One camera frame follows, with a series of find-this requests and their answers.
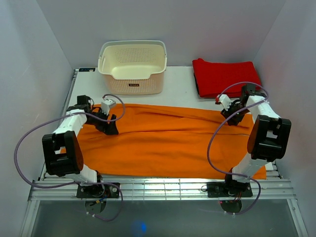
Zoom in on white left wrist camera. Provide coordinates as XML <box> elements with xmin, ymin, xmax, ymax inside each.
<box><xmin>100</xmin><ymin>99</ymin><xmax>116</xmax><ymax>115</ymax></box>

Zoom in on small black label device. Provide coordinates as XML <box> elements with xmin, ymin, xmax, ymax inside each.
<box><xmin>79</xmin><ymin>68</ymin><xmax>95</xmax><ymax>72</ymax></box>

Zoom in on purple cable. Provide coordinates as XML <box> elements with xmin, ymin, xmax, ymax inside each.
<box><xmin>199</xmin><ymin>81</ymin><xmax>270</xmax><ymax>215</ymax></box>
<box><xmin>14</xmin><ymin>93</ymin><xmax>126</xmax><ymax>222</ymax></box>

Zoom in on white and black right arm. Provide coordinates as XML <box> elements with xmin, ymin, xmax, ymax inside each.
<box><xmin>216</xmin><ymin>83</ymin><xmax>291</xmax><ymax>196</ymax></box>

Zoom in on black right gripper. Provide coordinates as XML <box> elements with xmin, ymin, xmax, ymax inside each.
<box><xmin>221</xmin><ymin>101</ymin><xmax>250</xmax><ymax>126</ymax></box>

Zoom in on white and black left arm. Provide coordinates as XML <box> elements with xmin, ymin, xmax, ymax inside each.
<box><xmin>42</xmin><ymin>95</ymin><xmax>119</xmax><ymax>201</ymax></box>

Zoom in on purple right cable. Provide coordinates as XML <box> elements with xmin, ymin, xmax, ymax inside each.
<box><xmin>199</xmin><ymin>81</ymin><xmax>270</xmax><ymax>215</ymax></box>

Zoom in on aluminium rail frame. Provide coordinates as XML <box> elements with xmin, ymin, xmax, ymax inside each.
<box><xmin>22</xmin><ymin>66</ymin><xmax>308</xmax><ymax>237</ymax></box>

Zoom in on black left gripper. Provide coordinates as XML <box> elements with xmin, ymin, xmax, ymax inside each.
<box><xmin>84</xmin><ymin>107</ymin><xmax>118</xmax><ymax>135</ymax></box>

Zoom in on orange trousers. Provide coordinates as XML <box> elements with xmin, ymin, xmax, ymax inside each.
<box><xmin>78</xmin><ymin>104</ymin><xmax>253</xmax><ymax>179</ymax></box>

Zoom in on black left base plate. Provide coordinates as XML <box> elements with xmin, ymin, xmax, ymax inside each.
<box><xmin>76</xmin><ymin>184</ymin><xmax>119</xmax><ymax>199</ymax></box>

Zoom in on folded red trousers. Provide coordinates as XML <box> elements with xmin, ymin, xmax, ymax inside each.
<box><xmin>192</xmin><ymin>58</ymin><xmax>261</xmax><ymax>98</ymax></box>

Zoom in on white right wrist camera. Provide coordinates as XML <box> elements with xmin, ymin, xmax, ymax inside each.
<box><xmin>215</xmin><ymin>94</ymin><xmax>232</xmax><ymax>111</ymax></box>

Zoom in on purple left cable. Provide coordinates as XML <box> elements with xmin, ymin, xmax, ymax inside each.
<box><xmin>14</xmin><ymin>93</ymin><xmax>126</xmax><ymax>222</ymax></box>

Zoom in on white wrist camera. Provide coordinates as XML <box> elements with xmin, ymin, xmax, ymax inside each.
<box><xmin>100</xmin><ymin>99</ymin><xmax>116</xmax><ymax>115</ymax></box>
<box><xmin>215</xmin><ymin>94</ymin><xmax>232</xmax><ymax>111</ymax></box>

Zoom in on cream perforated plastic basket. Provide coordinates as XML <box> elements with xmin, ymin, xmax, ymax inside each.
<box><xmin>98</xmin><ymin>40</ymin><xmax>167</xmax><ymax>95</ymax></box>

